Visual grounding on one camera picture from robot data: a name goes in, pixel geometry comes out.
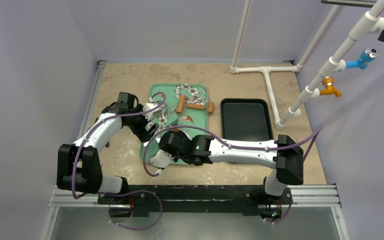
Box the blue faucet tap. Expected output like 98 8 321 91
345 47 379 70

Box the white pvc pipe frame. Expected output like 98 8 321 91
229 0 384 130

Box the orange faucet tap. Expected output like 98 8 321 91
319 76 342 97

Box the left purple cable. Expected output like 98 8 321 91
71 92 167 232

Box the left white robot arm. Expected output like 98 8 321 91
56 92 166 205

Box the aluminium frame rail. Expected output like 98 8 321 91
39 60 108 240

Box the wooden rolling pin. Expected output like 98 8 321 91
175 94 215 115

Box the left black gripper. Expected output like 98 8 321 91
124 104 158 143

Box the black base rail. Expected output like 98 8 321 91
97 185 293 222

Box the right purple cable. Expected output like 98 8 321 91
142 124 324 225

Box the purple cable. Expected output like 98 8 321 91
142 124 324 225
71 92 167 232

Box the black baking tray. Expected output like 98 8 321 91
220 98 274 142

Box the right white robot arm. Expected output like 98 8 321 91
150 130 304 204

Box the green floral tray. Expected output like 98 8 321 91
139 83 210 163

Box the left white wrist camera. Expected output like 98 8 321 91
142 102 162 119

